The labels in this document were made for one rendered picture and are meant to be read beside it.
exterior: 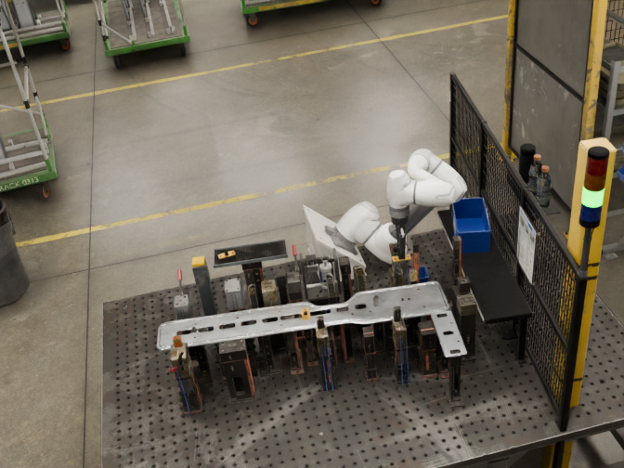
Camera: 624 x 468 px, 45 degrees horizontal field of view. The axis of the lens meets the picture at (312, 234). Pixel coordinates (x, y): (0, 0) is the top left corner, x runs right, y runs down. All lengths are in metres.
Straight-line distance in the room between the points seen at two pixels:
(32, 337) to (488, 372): 3.20
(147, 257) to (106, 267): 0.31
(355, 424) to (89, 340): 2.41
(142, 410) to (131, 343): 0.50
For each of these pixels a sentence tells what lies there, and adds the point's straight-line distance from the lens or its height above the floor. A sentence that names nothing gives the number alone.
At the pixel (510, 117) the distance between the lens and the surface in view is 6.42.
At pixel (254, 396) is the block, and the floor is 0.72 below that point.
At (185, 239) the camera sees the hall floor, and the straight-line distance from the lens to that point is 6.06.
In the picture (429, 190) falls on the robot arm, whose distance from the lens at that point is 3.20.
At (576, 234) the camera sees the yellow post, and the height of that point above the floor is 1.63.
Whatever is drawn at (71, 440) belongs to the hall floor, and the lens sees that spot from 4.79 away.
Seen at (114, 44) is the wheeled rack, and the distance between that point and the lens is 9.45.
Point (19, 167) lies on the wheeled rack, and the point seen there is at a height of 0.29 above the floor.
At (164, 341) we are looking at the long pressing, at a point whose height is 1.00.
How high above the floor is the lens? 3.39
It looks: 35 degrees down
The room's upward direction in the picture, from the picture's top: 7 degrees counter-clockwise
